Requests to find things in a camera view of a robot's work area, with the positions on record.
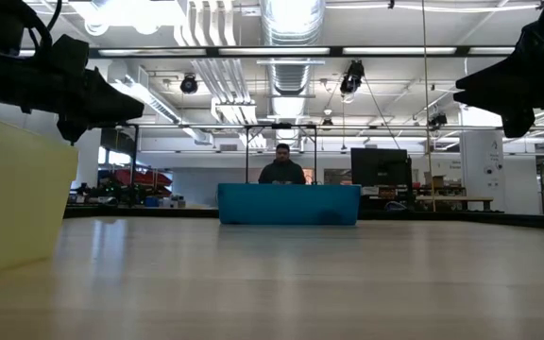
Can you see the large silver ceiling duct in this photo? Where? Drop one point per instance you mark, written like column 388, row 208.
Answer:
column 291, row 28

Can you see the black ceiling spotlight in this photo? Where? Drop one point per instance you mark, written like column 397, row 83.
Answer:
column 189, row 84
column 352, row 78
column 437, row 120

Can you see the blue plastic bin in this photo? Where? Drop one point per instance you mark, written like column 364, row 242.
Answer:
column 286, row 203

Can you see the red storage bin shelf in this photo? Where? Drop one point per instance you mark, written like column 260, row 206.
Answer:
column 142, row 179

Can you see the black background gantry frame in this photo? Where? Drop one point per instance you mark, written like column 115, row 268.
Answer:
column 281, row 125

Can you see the black monitor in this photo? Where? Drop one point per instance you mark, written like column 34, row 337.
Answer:
column 380, row 167

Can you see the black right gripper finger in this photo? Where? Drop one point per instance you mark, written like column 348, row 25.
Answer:
column 498, row 82
column 487, row 106

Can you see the person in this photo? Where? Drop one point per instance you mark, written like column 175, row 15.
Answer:
column 281, row 172

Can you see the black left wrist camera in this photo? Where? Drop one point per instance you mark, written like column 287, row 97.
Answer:
column 71, row 54

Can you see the black overhead gantry bar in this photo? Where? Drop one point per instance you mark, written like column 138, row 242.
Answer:
column 213, row 52

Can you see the white ceiling pipe bundle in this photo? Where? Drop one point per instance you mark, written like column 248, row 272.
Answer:
column 220, row 80

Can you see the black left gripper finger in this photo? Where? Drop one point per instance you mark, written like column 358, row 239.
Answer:
column 111, row 104

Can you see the cardboard box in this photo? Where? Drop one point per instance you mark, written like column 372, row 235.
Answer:
column 435, row 181

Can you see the yellow plastic bin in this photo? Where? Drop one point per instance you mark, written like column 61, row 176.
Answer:
column 12, row 198

